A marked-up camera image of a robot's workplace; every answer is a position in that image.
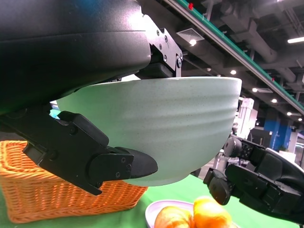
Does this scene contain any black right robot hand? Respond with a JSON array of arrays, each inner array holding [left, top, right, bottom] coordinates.
[[203, 134, 304, 224]]

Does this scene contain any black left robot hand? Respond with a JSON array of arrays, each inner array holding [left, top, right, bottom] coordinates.
[[0, 0, 183, 196]]

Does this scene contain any orange striped bread bun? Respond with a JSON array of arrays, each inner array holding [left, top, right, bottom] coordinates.
[[154, 206, 194, 228], [193, 196, 233, 228]]

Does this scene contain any grey-green bowl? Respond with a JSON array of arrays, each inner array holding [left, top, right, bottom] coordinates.
[[56, 76, 242, 187]]

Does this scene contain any lavender plate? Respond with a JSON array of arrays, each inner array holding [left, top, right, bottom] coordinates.
[[144, 199, 238, 228]]

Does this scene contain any orange wicker basket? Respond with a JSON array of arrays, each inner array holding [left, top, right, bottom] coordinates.
[[0, 140, 148, 224]]

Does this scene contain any green tablecloth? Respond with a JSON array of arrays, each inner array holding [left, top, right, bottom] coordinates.
[[0, 174, 295, 228]]

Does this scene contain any white ceiling vent grille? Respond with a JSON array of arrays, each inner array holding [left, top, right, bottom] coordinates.
[[176, 28, 205, 44]]

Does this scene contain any green overhead rail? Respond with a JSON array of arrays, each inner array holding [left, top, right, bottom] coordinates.
[[166, 0, 304, 114]]

